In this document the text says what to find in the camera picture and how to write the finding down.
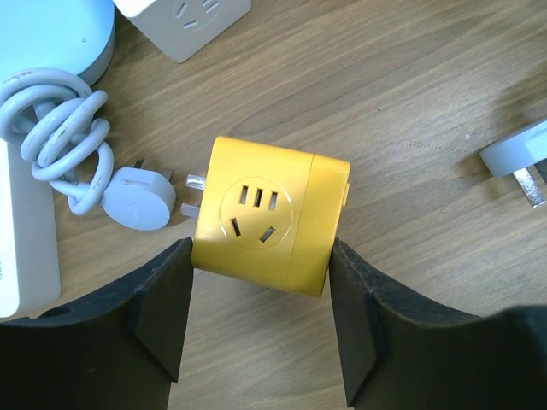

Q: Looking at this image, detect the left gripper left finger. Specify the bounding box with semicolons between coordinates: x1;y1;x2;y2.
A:
1;238;193;409

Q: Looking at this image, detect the yellow cube socket adapter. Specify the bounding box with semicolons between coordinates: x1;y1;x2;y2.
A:
181;136;350;297

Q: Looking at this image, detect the light blue cable with plug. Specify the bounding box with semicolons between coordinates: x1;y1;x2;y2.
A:
478;118;547;209

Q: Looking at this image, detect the grey blue cable with plug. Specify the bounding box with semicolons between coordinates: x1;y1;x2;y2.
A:
0;67;177;231

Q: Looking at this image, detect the white usb power strip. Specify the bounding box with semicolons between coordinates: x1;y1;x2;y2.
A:
1;141;61;319

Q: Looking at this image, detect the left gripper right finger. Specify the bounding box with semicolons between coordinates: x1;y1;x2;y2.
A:
329;241;546;409

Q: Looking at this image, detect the white cube socket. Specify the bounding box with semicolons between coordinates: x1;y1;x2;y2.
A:
115;0;251;63

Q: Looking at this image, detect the round light blue socket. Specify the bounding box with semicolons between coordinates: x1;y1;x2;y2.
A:
1;0;115;85

